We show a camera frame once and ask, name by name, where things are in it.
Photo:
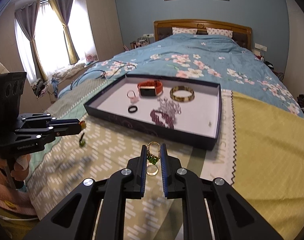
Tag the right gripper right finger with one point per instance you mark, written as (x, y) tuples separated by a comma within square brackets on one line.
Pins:
[(212, 209)]

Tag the yellow red charm pendant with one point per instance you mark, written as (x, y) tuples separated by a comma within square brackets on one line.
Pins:
[(81, 139)]

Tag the wall socket plate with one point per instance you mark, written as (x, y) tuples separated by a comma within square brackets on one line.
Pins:
[(260, 47)]

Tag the right grey yellow curtain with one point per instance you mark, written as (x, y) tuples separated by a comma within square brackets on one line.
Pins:
[(63, 8)]

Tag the bedside shelf clutter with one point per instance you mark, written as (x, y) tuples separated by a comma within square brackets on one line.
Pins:
[(140, 42)]

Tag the left grey curtain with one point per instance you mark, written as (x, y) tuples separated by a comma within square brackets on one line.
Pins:
[(26, 18)]

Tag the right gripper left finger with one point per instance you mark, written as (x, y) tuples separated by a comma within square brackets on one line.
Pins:
[(95, 209)]

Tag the dotted pillow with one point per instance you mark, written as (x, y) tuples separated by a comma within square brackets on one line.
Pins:
[(216, 31), (177, 30)]

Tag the blue floral duvet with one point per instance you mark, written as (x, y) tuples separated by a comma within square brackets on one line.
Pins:
[(212, 58)]

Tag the window seat cushion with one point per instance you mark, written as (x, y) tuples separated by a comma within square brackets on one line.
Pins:
[(68, 71)]

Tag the wooden headboard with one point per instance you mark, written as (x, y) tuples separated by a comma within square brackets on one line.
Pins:
[(242, 35)]

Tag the right dotted pillow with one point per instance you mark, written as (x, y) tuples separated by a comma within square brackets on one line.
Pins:
[(216, 31)]

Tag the gold tortoiseshell bangle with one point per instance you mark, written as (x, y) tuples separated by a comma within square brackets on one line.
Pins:
[(182, 94)]

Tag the left hand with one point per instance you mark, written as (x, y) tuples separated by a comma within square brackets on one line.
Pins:
[(20, 169)]

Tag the orange smart watch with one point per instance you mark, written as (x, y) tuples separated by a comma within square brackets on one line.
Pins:
[(150, 88)]

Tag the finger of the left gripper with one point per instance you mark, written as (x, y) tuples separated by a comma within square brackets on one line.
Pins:
[(63, 122), (64, 130)]

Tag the pink sweater left forearm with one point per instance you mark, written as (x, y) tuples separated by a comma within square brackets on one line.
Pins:
[(12, 199)]

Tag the left dotted pillow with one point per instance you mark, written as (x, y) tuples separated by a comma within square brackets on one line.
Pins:
[(177, 30)]

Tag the dark shallow tray box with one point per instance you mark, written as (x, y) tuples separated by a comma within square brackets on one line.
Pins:
[(184, 122)]

